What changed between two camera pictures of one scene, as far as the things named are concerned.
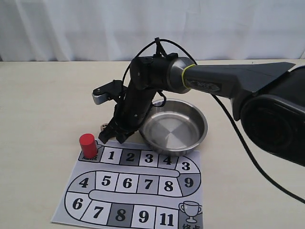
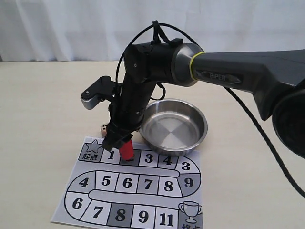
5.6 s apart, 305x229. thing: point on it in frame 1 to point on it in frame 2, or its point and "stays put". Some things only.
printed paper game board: x=126 y=186 stays put
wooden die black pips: x=103 y=126 stays put
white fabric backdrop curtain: x=116 y=30 stays put
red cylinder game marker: x=88 y=145 to x=127 y=150
